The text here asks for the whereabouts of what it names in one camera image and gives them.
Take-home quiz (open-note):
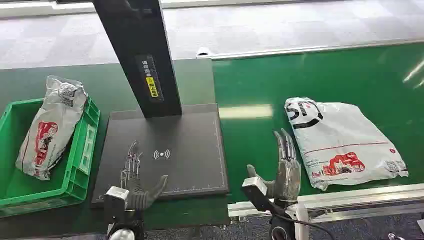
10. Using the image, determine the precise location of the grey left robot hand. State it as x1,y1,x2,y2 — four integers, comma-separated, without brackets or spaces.
119,140,169,212

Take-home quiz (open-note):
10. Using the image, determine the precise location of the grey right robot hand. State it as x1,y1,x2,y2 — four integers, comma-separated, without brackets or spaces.
246,128,302,203

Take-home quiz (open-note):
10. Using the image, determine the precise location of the flat white parcel bag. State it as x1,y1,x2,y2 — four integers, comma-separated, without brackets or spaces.
284,96,409,192

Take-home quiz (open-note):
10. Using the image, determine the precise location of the green plastic crate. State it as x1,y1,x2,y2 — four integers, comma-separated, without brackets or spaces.
0,96,101,219

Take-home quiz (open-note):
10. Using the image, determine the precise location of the green conveyor belt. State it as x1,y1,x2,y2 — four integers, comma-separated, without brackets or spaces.
211,43,424,204

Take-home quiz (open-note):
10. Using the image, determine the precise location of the crumpled grey parcel bag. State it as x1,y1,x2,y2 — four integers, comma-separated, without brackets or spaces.
15,75,89,181

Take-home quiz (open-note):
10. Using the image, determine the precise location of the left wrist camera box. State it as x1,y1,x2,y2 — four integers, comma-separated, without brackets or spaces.
103,186,130,223

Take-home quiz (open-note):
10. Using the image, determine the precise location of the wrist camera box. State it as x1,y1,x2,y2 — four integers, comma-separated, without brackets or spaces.
241,176,276,213
103,186,130,223

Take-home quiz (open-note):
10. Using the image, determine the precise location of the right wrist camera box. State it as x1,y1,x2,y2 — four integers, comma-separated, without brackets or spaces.
241,176,276,213

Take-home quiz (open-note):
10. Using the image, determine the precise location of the black cable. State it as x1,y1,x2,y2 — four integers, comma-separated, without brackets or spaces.
273,211,337,240

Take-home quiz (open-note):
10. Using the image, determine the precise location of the black scanner base plate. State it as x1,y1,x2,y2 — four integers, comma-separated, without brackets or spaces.
91,103,230,205

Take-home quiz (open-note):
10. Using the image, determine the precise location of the silver conveyor frame rail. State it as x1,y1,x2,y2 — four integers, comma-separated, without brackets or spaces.
227,183,424,223

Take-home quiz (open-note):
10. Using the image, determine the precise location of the black scanner post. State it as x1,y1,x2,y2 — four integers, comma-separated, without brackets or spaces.
92,0,183,119

